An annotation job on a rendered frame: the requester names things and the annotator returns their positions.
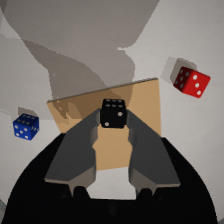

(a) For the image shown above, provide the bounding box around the red die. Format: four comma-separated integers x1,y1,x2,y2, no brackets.
173,66,211,98

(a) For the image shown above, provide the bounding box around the blue die with white pips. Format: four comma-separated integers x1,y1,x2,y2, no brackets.
13,113,39,140

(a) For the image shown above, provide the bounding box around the black die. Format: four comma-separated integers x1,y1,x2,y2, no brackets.
101,99,126,129

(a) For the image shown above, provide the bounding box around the tan flat mat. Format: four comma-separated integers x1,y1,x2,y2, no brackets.
46,78,161,171

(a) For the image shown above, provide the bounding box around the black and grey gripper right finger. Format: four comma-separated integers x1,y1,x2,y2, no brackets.
124,109,218,224

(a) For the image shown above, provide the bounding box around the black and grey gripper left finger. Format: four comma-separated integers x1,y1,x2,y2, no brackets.
1,108,102,224

